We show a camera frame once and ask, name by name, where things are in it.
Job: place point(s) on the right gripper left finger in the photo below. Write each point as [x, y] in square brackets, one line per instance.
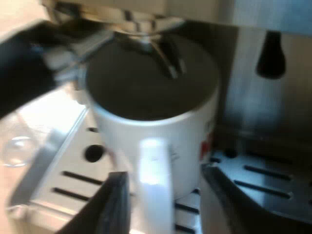
[107, 207]

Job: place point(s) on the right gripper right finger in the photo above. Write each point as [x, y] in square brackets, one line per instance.
[234, 202]

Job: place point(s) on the white mug with red and black print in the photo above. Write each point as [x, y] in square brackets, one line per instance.
[151, 131]

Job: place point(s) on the steel espresso machine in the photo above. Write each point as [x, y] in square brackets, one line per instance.
[256, 109]

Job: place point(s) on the clear measuring glass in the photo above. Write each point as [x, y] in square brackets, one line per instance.
[19, 148]

